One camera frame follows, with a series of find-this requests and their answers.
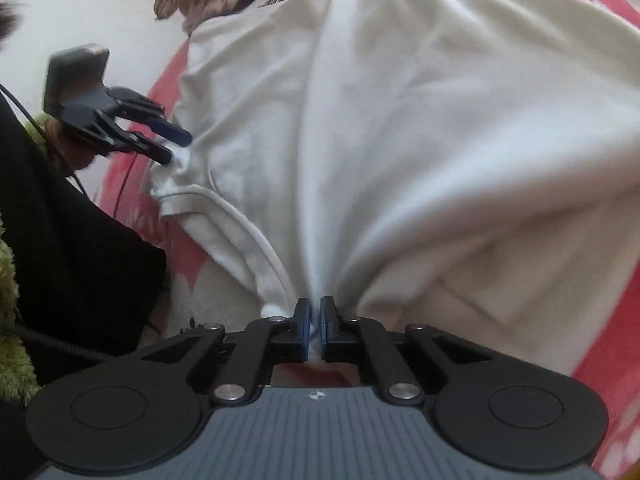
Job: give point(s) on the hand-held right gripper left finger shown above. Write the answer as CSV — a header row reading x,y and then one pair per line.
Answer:
x,y
302,327

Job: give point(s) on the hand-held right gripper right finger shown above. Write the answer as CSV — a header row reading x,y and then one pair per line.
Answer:
x,y
326,327

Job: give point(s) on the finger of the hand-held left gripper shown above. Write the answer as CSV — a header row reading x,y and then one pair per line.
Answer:
x,y
150,149
172,132

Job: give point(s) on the white t-shirt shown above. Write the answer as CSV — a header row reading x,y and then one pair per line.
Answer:
x,y
375,135

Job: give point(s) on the person's left forearm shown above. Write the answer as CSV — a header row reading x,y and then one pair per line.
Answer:
x,y
75,260

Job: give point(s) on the person's left hand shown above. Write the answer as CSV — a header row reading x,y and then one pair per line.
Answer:
x,y
79,156

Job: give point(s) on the green fuzzy cloth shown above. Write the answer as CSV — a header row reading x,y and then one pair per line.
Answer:
x,y
12,310

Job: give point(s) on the red floral bedsheet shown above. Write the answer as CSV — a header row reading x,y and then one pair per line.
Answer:
x,y
620,400

